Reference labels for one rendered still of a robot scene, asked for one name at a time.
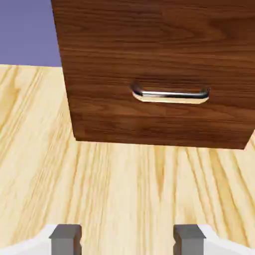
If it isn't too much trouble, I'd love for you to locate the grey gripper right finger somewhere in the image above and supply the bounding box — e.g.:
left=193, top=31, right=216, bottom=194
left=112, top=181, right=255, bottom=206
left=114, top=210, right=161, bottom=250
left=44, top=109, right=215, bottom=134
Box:
left=173, top=224, right=255, bottom=255

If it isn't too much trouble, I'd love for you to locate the curved silver drawer handle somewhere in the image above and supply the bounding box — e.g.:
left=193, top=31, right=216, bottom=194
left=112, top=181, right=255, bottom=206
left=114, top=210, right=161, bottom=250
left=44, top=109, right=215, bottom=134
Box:
left=129, top=80, right=210, bottom=105

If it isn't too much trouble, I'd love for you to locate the dark wood drawer front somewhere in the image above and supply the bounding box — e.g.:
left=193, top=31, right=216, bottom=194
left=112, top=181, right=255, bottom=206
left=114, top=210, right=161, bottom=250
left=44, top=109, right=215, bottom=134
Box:
left=59, top=45, right=255, bottom=150

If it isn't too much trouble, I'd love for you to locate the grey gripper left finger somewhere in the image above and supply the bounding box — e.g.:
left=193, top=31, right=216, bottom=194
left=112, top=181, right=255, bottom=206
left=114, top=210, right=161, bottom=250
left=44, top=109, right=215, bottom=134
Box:
left=0, top=224, right=83, bottom=255

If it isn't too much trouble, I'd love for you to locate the dark wood cabinet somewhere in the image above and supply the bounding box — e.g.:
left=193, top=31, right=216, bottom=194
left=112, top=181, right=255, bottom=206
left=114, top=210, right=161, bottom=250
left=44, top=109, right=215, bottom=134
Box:
left=50, top=0, right=255, bottom=150

